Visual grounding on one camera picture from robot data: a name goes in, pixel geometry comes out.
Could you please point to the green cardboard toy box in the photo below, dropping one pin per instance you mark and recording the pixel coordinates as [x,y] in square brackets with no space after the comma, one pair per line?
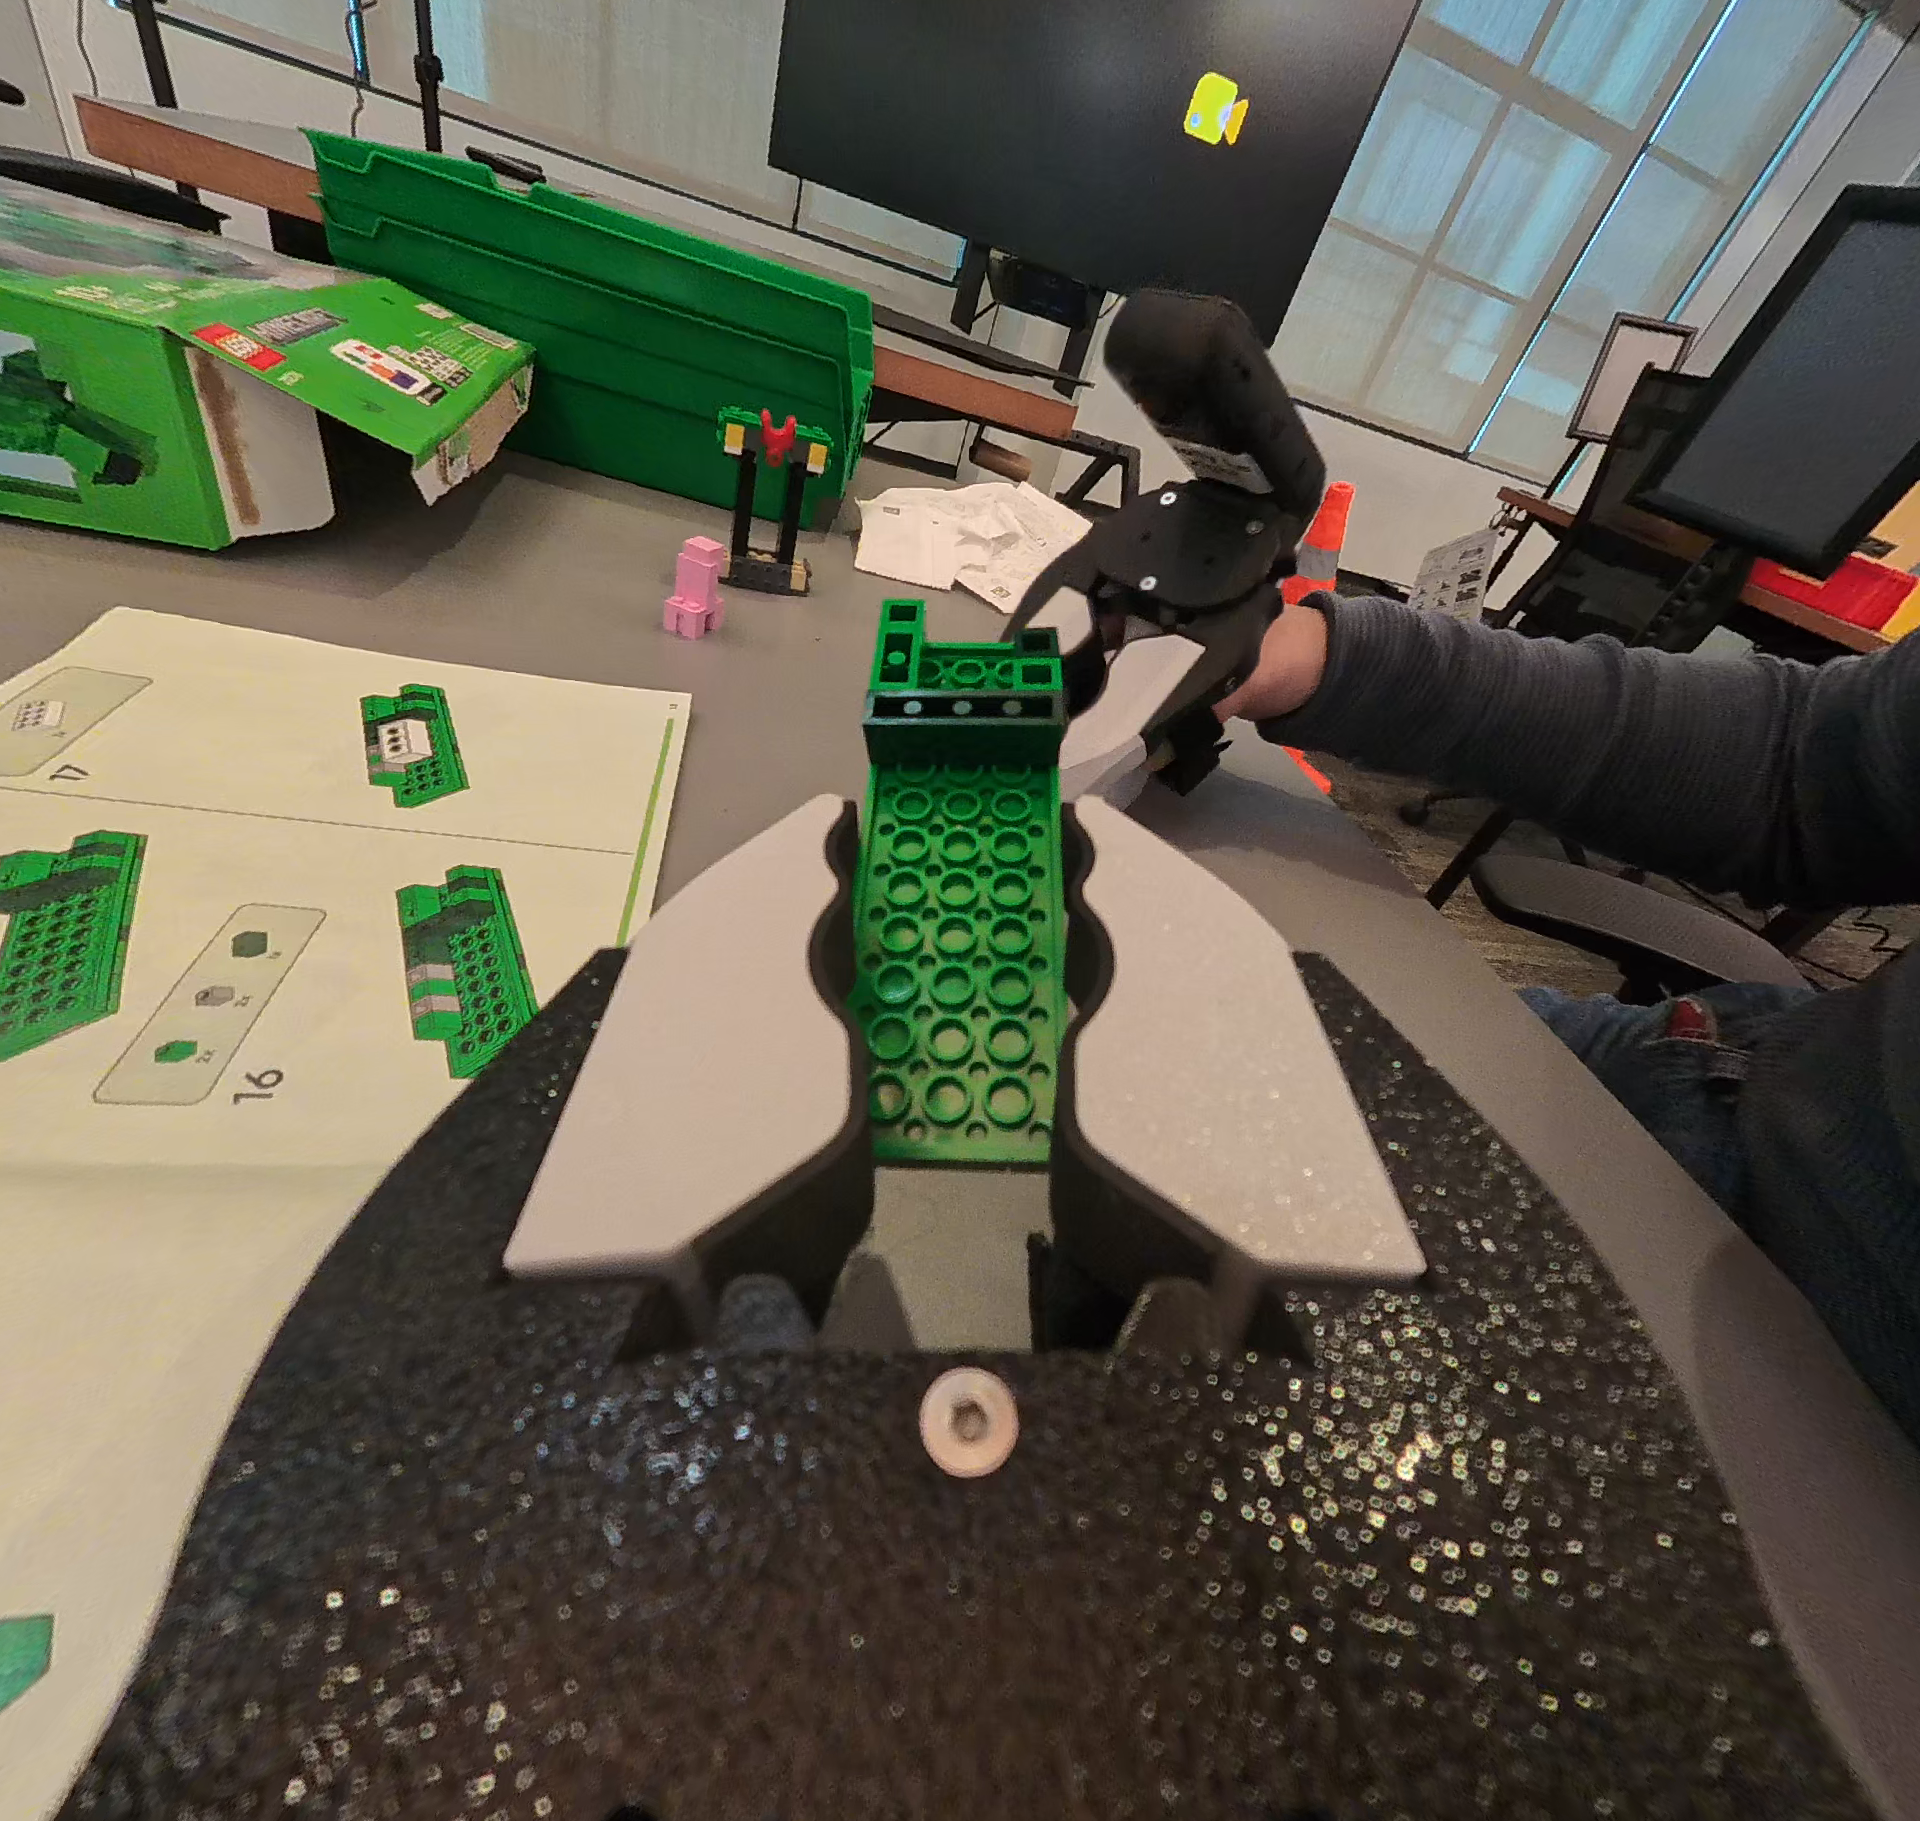
[105,352]

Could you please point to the green plastic bin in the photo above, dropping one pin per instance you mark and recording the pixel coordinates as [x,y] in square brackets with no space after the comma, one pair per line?
[646,338]

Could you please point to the large black wall screen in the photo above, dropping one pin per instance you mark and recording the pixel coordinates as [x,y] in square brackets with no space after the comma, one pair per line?
[1050,83]

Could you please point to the brick instruction booklet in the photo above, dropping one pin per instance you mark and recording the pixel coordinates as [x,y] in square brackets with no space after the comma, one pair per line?
[180,1252]

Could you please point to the grey desk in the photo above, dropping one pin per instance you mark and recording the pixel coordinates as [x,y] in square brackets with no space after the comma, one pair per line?
[496,576]

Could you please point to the pink brick pig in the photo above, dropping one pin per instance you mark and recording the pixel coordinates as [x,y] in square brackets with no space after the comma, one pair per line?
[694,593]

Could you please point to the orange traffic cone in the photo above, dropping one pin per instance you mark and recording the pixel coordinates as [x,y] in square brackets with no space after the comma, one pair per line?
[1327,548]

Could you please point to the printed standing card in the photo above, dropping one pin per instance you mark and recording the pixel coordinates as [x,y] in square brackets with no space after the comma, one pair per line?
[1455,576]

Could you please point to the black picture frame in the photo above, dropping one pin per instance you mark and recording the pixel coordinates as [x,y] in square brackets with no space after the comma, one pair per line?
[1627,382]

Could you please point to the black brick stand model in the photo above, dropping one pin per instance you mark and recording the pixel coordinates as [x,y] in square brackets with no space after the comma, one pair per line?
[765,576]

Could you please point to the white folded paper sheets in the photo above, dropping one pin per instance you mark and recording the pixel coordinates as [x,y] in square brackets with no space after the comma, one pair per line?
[945,539]

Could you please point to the black office chair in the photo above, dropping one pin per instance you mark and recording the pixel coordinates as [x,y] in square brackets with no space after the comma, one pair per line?
[1621,921]

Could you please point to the person's legs in jeans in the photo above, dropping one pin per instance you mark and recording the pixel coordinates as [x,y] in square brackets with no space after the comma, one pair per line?
[1621,1086]

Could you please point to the black stand pole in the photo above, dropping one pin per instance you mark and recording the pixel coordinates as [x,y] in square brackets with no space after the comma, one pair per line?
[425,52]

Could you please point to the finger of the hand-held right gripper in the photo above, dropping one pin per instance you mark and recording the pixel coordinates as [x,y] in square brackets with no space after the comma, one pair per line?
[1162,683]
[1057,595]

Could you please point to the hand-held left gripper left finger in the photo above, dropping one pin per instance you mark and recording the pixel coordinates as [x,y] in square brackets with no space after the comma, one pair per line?
[676,1071]

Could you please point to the green brick assembly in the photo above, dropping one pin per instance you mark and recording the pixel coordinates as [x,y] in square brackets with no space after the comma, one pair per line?
[960,952]

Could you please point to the black computer monitor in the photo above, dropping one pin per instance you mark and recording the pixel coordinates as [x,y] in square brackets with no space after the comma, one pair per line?
[1801,382]

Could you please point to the person's right forearm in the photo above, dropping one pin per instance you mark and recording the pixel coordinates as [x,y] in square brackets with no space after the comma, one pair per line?
[1575,743]

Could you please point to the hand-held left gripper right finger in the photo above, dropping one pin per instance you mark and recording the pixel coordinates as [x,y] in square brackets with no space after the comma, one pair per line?
[1231,1086]

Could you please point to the person's right hand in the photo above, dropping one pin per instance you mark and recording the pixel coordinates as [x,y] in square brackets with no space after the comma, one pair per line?
[1281,659]

